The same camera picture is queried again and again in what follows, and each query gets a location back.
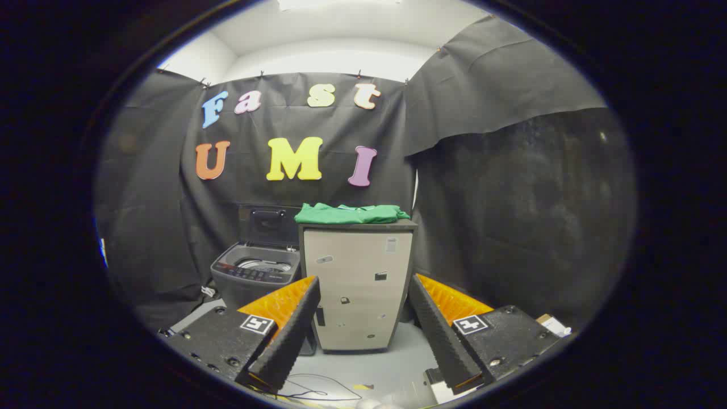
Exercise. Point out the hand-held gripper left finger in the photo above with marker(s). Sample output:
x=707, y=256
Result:
x=292, y=335

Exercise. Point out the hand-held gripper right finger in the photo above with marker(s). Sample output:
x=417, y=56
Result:
x=440, y=335

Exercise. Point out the grey washing machine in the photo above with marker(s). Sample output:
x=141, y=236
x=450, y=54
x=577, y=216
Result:
x=250, y=284

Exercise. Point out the green polo shirt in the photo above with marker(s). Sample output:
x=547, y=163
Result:
x=346, y=215

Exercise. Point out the small black box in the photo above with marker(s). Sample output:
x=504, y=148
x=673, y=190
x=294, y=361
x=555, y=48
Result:
x=434, y=376

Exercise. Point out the beige cabinet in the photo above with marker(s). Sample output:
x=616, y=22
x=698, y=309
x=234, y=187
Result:
x=358, y=284

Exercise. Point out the small cardboard box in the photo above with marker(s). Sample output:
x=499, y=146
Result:
x=552, y=325

